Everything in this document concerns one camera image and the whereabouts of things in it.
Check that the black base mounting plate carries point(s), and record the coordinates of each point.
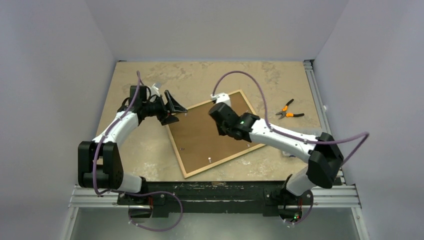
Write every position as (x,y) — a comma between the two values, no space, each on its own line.
(267,198)

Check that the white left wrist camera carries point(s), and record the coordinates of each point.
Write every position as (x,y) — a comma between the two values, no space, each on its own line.
(156,87)

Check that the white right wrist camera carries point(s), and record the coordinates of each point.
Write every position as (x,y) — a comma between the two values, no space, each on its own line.
(221,98)

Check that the green wooden picture frame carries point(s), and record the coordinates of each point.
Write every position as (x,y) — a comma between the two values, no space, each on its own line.
(197,133)

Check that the clear plastic box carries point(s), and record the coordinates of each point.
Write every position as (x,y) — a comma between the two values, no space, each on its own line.
(286,154)

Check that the aluminium front rail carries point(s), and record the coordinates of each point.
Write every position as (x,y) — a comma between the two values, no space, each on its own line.
(338,197)

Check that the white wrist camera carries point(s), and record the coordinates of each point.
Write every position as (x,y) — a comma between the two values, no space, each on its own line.
(156,87)
(221,98)

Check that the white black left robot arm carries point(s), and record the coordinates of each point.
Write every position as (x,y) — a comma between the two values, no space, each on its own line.
(99,160)

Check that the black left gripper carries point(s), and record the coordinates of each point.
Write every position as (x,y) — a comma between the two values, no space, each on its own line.
(173,106)

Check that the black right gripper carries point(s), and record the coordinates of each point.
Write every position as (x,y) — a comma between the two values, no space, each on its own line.
(218,112)

